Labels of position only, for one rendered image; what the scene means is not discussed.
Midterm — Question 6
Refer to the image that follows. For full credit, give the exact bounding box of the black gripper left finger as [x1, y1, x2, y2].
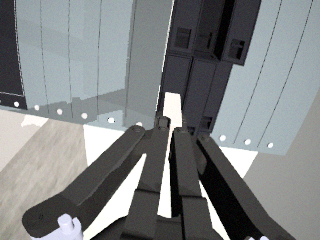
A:
[22, 93, 173, 240]

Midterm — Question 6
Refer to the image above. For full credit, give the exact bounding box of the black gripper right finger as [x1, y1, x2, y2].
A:
[167, 94, 296, 240]

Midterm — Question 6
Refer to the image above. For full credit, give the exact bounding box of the dark grey server rack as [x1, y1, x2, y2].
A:
[0, 0, 320, 156]

